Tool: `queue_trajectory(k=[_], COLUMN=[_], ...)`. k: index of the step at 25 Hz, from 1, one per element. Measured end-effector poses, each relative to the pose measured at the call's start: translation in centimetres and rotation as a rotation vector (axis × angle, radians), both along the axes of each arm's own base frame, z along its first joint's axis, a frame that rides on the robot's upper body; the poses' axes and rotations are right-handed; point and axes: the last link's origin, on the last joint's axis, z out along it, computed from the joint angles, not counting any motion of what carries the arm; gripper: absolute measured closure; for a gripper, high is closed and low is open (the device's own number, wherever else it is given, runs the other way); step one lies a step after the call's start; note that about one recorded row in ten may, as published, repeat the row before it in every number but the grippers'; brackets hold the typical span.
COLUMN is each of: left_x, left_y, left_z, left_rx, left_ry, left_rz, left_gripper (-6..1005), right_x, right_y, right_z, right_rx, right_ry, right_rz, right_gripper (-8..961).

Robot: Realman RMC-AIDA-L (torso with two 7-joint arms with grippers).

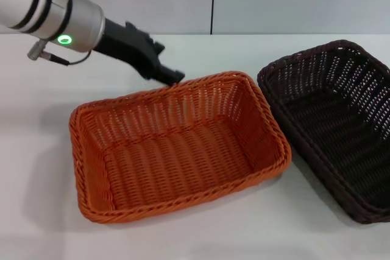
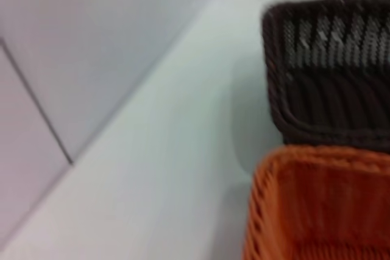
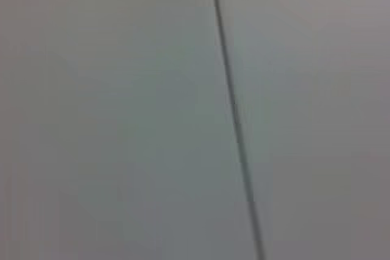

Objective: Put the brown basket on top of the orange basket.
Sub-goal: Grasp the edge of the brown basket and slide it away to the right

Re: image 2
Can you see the dark brown woven basket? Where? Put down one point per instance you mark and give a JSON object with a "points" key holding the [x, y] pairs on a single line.
{"points": [[329, 98]]}

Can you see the orange woven basket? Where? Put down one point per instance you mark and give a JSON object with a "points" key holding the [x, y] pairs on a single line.
{"points": [[320, 205]]}

